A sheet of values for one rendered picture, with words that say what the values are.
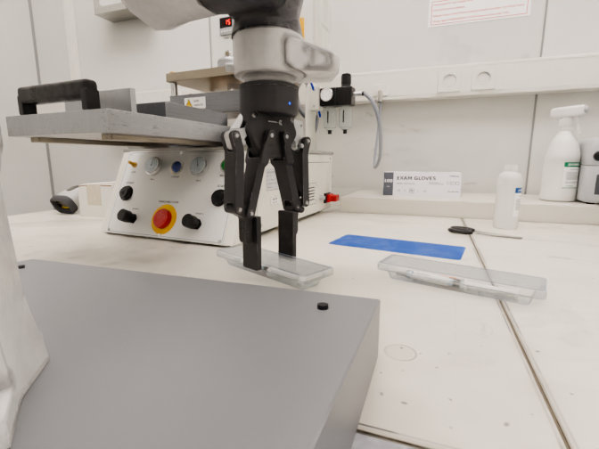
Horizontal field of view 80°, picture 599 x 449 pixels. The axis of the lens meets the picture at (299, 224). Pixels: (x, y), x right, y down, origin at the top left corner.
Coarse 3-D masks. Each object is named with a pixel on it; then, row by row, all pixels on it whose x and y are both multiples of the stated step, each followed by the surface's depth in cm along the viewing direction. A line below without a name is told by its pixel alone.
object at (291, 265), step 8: (232, 248) 54; (240, 248) 54; (240, 256) 50; (264, 256) 50; (272, 256) 50; (280, 256) 50; (288, 256) 50; (264, 264) 46; (272, 264) 46; (280, 264) 46; (288, 264) 46; (296, 264) 46; (304, 264) 46; (312, 264) 46; (320, 264) 46; (288, 272) 43; (296, 272) 43; (304, 272) 43; (312, 272) 43
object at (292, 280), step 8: (224, 248) 54; (224, 256) 52; (232, 256) 50; (232, 264) 52; (240, 264) 51; (256, 272) 48; (264, 272) 47; (272, 272) 44; (280, 272) 43; (320, 272) 43; (328, 272) 44; (280, 280) 45; (288, 280) 44; (296, 280) 41; (304, 280) 41; (312, 280) 42; (304, 288) 43
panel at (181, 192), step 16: (128, 160) 76; (144, 160) 76; (176, 160) 72; (128, 176) 77; (144, 176) 75; (160, 176) 73; (176, 176) 72; (192, 176) 70; (208, 176) 69; (224, 176) 67; (144, 192) 74; (160, 192) 72; (176, 192) 71; (192, 192) 69; (208, 192) 68; (112, 208) 76; (128, 208) 74; (144, 208) 73; (160, 208) 71; (176, 208) 69; (192, 208) 68; (208, 208) 67; (112, 224) 75; (128, 224) 73; (144, 224) 71; (176, 224) 68; (208, 224) 66; (224, 224) 64; (176, 240) 67; (192, 240) 66; (208, 240) 65; (224, 240) 63
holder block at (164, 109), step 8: (136, 104) 57; (144, 104) 57; (152, 104) 56; (160, 104) 55; (168, 104) 56; (176, 104) 57; (144, 112) 57; (152, 112) 56; (160, 112) 56; (168, 112) 56; (176, 112) 57; (184, 112) 59; (192, 112) 61; (200, 112) 63; (208, 112) 65; (216, 112) 67; (192, 120) 61; (200, 120) 63; (208, 120) 65; (216, 120) 67; (224, 120) 69
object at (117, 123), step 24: (120, 96) 53; (24, 120) 52; (48, 120) 50; (72, 120) 48; (96, 120) 46; (120, 120) 47; (144, 120) 51; (168, 120) 55; (96, 144) 63; (120, 144) 68; (144, 144) 73; (168, 144) 79; (192, 144) 63; (216, 144) 69
